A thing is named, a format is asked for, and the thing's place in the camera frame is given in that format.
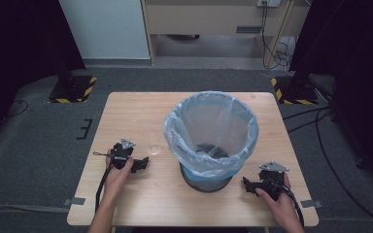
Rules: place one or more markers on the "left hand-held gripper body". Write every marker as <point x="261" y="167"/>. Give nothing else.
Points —
<point x="120" y="154"/>

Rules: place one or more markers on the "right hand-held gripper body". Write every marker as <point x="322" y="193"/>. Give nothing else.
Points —
<point x="272" y="183"/>

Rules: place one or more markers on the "person's left hand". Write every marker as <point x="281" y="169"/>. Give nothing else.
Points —
<point x="116" y="181"/>

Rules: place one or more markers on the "person's right hand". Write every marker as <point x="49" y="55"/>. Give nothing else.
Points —
<point x="283" y="207"/>

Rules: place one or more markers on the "clear plastic cup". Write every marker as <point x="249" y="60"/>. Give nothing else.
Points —
<point x="154" y="148"/>

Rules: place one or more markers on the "trash bin with blue bag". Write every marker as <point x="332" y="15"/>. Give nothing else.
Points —
<point x="181" y="145"/>

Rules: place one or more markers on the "grey tape strip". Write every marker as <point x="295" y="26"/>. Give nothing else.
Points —
<point x="311" y="204"/>
<point x="75" y="201"/>

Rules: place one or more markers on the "dark grey trash bin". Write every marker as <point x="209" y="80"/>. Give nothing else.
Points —
<point x="204" y="185"/>

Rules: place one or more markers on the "hazard-striped black stand base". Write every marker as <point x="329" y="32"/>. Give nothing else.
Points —
<point x="73" y="89"/>
<point x="293" y="93"/>

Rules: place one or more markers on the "white partition panel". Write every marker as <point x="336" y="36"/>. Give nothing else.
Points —
<point x="107" y="29"/>

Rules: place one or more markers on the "white power strip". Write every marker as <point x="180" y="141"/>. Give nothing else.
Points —
<point x="287" y="45"/>

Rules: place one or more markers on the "black curtain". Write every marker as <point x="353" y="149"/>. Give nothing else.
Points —
<point x="359" y="64"/>
<point x="19" y="48"/>

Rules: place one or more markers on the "beige wooden desk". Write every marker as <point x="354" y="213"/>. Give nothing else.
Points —
<point x="207" y="19"/>

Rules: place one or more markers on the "white wall socket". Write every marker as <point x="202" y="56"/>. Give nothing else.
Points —
<point x="268" y="2"/>

